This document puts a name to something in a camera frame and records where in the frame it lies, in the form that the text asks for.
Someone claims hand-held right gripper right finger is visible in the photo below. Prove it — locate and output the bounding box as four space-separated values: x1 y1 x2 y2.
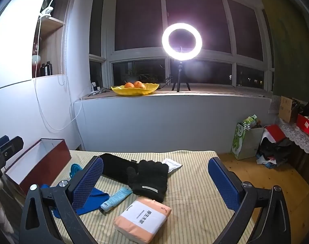
208 157 292 244

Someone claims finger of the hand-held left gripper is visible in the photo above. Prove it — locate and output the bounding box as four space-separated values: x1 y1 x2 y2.
0 135 10 153
0 136 24 163

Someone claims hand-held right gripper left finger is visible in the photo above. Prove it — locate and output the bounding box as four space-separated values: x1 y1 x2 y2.
19 155 104 244

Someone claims blue cloth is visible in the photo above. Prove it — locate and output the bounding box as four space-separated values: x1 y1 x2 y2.
40 183 110 218

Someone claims blue collapsible funnel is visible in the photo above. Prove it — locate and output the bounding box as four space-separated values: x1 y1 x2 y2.
68 164 84 181

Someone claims black fabric pouch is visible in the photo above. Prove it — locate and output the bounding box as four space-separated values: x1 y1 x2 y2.
99 153 140 185

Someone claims light blue cream tube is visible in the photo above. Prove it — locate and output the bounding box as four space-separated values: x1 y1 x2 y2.
100 187 133 212

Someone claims dark red cardboard box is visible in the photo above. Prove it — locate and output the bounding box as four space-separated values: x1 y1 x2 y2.
3 138 72 196

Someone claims white plastic packet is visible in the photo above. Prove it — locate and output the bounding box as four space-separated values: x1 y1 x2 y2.
162 158 183 175

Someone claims black knit beanie with label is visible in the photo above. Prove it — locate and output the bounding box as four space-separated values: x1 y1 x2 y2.
126 160 169 204

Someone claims orange and white tissue pack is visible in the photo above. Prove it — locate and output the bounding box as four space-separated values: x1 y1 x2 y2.
113 196 172 242

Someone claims yellow striped table cloth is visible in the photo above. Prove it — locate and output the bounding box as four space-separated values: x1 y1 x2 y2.
50 149 255 244

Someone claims green shopping bag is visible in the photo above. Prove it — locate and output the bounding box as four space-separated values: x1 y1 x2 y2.
231 114 264 160

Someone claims pile of clothes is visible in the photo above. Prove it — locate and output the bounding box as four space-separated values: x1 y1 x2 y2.
256 124 292 169

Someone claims white lace cloth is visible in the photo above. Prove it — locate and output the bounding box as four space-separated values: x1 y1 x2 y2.
276 118 309 162

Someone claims brown cardboard box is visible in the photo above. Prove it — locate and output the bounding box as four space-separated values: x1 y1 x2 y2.
279 96 309 124

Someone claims yellow fruit dish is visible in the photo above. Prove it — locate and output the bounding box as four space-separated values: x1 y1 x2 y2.
111 82 160 96

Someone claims flat red box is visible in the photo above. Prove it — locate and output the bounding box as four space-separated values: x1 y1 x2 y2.
296 114 309 138

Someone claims black tripod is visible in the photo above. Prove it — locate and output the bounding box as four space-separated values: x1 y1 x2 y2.
171 61 192 92

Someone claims green curtain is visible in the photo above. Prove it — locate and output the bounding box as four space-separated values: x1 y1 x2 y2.
253 0 309 105

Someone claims white cable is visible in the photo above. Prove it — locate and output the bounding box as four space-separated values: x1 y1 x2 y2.
34 5 82 130

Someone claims wooden wall shelf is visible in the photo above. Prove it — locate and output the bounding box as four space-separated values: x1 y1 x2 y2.
32 0 74 79

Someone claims white window frame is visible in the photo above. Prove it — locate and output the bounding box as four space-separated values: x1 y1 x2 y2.
90 0 275 92

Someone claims ring light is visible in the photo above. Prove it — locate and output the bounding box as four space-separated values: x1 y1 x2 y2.
162 22 203 62

